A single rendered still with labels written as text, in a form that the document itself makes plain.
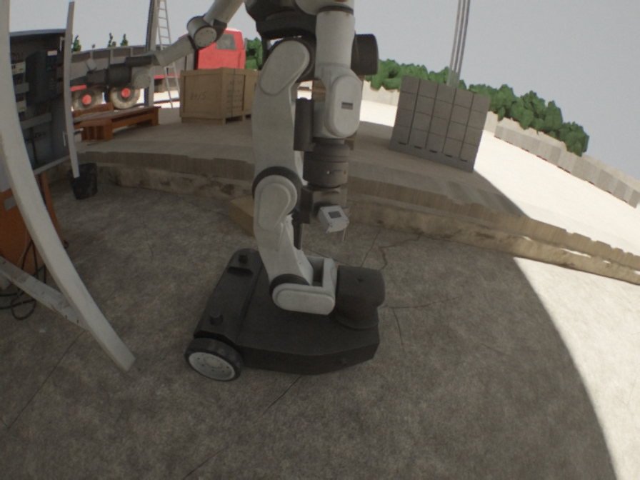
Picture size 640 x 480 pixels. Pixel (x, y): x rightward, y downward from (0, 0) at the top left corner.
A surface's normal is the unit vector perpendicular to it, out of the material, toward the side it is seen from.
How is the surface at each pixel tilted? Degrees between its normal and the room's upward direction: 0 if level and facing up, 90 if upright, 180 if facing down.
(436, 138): 90
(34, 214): 80
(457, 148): 90
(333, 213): 23
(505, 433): 0
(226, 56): 90
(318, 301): 90
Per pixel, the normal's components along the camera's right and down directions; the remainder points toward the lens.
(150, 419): 0.11, -0.85
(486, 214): -0.15, 0.46
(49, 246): 0.99, 0.04
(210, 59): 0.74, 0.42
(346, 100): 0.50, 0.39
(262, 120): 0.02, 0.82
